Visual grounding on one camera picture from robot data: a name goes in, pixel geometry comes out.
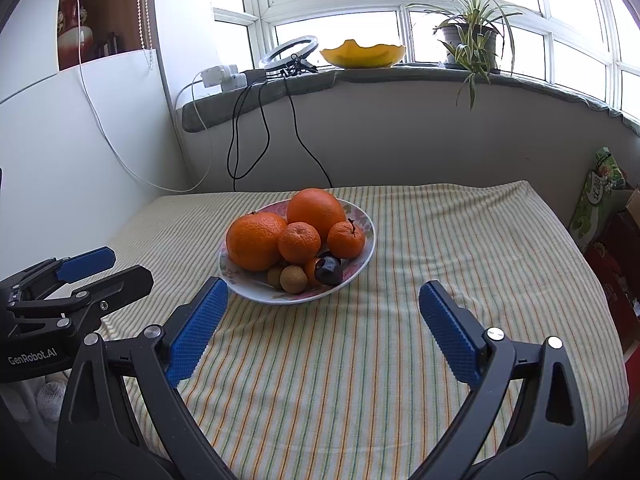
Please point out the yellow wavy bowl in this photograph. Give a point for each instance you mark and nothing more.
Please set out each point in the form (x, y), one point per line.
(362, 55)

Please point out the dark purple plum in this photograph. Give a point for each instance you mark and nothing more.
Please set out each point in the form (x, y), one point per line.
(329, 270)

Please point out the small brown kiwi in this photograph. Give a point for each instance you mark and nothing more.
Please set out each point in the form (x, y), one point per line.
(293, 280)

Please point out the large round orange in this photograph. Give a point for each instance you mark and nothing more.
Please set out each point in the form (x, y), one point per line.
(252, 242)

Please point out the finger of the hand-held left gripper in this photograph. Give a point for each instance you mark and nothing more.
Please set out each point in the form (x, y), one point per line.
(85, 262)
(125, 282)

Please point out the red figurine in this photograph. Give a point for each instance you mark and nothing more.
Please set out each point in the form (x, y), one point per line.
(75, 35)

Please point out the large oval orange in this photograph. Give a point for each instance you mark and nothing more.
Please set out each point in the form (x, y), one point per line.
(317, 210)

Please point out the green plum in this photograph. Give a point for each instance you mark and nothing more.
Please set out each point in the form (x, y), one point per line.
(274, 276)

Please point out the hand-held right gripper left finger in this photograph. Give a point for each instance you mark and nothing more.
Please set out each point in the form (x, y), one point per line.
(197, 330)

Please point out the person's left hand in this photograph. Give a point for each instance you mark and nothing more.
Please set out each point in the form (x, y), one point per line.
(50, 400)

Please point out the white partition board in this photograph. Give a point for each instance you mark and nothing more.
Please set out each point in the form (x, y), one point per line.
(50, 160)

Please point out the small tangerine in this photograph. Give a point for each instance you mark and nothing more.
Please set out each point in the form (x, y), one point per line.
(310, 272)

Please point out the wooden cabinet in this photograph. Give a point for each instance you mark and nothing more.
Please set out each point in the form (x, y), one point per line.
(120, 0)

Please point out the white power strip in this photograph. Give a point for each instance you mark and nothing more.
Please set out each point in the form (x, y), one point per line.
(235, 82)

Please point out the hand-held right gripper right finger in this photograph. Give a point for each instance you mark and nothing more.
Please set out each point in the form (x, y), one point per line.
(447, 330)

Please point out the white power adapter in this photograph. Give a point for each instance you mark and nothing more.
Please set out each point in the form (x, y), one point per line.
(217, 74)

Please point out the striped tablecloth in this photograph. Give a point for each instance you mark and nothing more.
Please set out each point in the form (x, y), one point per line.
(450, 235)

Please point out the potted spider plant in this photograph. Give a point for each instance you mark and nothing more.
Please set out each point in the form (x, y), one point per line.
(457, 42)

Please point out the floral plate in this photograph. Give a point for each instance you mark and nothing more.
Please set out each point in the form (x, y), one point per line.
(260, 290)

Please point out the green printed package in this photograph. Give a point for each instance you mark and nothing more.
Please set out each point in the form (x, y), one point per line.
(595, 200)

